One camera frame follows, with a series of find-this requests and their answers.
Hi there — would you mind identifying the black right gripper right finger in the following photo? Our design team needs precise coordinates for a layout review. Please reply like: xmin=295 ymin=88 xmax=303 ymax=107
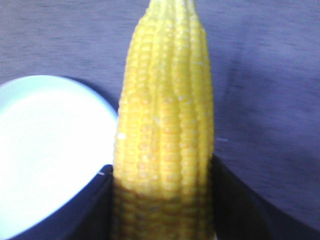
xmin=212 ymin=156 xmax=317 ymax=240

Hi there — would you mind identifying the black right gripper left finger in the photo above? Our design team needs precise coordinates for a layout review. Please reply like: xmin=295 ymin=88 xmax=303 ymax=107
xmin=14 ymin=164 xmax=113 ymax=240

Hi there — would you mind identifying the light blue round plate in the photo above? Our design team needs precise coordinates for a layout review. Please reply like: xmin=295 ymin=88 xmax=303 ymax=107
xmin=0 ymin=75 xmax=117 ymax=240

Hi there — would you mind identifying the yellow corn cob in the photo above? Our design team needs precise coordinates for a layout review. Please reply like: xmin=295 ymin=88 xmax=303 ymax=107
xmin=110 ymin=0 xmax=216 ymax=240

